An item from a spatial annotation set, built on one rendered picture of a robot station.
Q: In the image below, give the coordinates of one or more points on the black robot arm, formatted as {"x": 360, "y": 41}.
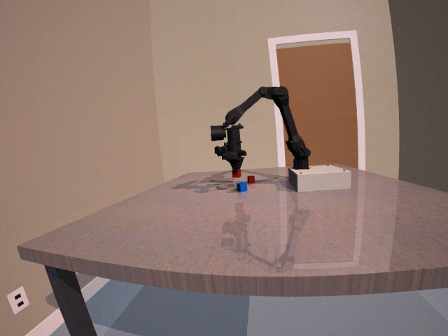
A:
{"x": 280, "y": 97}

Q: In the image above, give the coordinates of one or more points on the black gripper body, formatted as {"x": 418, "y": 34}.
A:
{"x": 235, "y": 152}

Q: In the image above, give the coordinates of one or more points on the blue cube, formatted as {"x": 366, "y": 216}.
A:
{"x": 241, "y": 187}

